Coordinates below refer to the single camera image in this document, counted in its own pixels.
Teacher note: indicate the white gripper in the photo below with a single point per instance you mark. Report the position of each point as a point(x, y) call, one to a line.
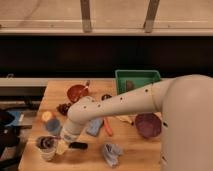
point(67, 137)

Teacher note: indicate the yellow orange fruit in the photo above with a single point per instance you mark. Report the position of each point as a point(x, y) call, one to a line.
point(47, 115)

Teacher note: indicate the crumpled blue cloth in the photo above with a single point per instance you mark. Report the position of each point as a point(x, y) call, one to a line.
point(111, 152)

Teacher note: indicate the red bowl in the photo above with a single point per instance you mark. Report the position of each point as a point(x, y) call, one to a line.
point(73, 91)

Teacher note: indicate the wooden table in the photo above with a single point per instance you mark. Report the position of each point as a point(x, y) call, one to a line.
point(139, 154)

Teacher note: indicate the green plastic tray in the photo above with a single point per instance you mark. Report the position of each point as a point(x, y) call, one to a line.
point(140, 78)

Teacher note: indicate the small metal cup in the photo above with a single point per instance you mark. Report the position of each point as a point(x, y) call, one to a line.
point(105, 96)

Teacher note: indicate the orange carrot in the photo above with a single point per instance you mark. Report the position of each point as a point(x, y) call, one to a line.
point(107, 127)

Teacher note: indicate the black blue equipment at left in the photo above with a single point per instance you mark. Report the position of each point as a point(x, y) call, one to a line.
point(14, 132)

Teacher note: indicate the bunch of dark grapes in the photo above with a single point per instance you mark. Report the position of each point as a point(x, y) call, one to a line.
point(63, 108)

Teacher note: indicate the blue sponge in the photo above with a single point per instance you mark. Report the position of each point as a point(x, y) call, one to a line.
point(94, 127)

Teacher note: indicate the black handled brush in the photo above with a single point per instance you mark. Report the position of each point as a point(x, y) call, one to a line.
point(78, 145)

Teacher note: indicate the dark brown block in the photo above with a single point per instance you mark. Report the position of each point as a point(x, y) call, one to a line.
point(129, 85)

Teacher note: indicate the spoon in red bowl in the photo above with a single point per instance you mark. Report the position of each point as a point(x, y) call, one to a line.
point(81, 92)

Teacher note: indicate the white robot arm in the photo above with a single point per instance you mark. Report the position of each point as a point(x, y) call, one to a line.
point(186, 105)

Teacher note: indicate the yellow banana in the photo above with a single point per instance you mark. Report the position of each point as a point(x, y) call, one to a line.
point(125, 118)

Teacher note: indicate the white cup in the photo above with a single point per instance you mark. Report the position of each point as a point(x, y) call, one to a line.
point(48, 154)

